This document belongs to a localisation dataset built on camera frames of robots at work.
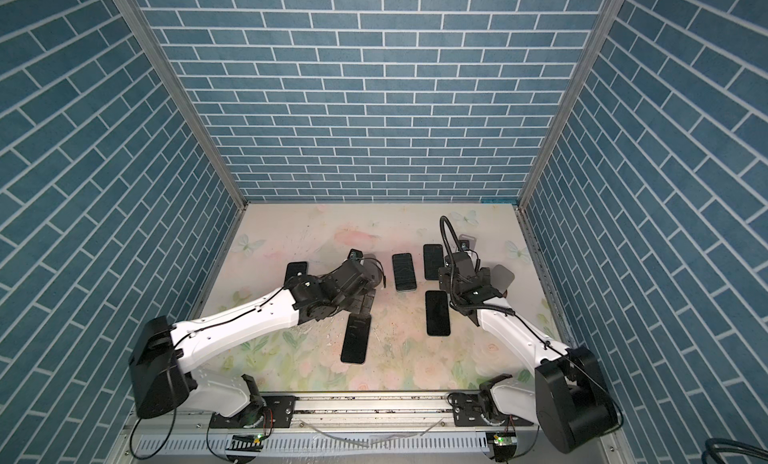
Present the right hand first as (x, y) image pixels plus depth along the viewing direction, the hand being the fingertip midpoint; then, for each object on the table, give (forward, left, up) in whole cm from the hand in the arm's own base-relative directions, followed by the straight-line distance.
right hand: (461, 267), depth 88 cm
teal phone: (+2, +55, -10) cm, 56 cm away
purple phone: (-19, +30, -12) cm, 37 cm away
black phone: (-7, +6, -17) cm, 20 cm away
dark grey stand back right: (+1, -13, -6) cm, 14 cm away
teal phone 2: (+4, +17, -10) cm, 20 cm away
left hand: (-12, +28, +2) cm, 31 cm away
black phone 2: (+14, +7, -17) cm, 23 cm away
